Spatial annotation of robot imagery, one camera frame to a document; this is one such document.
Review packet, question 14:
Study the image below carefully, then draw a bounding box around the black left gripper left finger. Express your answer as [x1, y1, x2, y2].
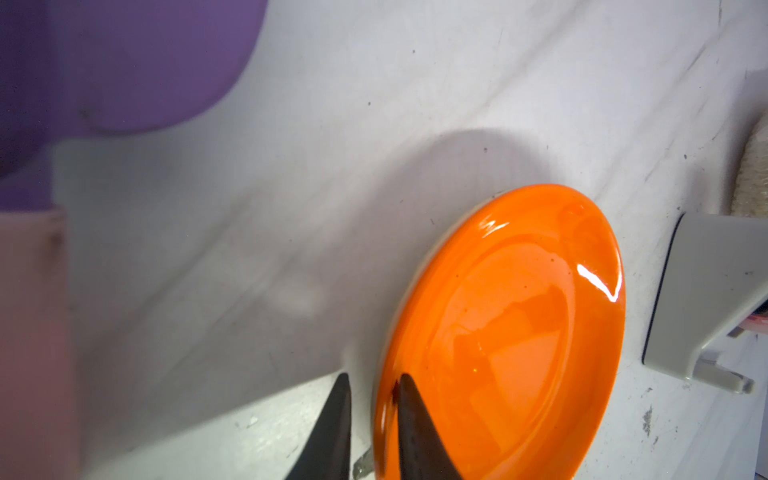
[286, 373, 352, 480]

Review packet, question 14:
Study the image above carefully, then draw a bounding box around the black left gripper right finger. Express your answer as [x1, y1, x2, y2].
[395, 373, 461, 480]

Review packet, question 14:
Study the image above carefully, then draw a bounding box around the orange dinner plate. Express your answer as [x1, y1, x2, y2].
[372, 184, 626, 479]

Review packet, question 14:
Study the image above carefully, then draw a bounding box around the white tape dispenser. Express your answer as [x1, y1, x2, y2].
[642, 116, 767, 394]

